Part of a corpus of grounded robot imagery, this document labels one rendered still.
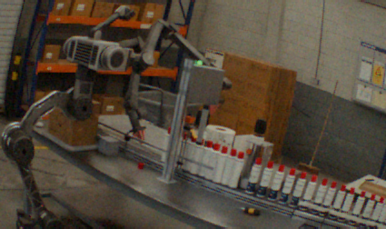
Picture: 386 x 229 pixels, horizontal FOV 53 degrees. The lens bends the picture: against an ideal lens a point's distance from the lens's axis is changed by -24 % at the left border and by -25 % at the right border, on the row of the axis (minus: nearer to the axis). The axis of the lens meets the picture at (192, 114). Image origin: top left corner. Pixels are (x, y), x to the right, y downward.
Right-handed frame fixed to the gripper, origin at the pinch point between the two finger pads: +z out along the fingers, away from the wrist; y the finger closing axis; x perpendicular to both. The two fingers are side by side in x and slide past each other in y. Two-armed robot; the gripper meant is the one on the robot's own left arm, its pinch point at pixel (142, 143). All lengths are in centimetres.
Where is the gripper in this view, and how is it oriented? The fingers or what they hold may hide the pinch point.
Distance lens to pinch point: 303.8
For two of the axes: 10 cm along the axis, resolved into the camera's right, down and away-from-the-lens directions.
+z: 3.6, 9.1, -2.0
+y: 5.7, -0.5, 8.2
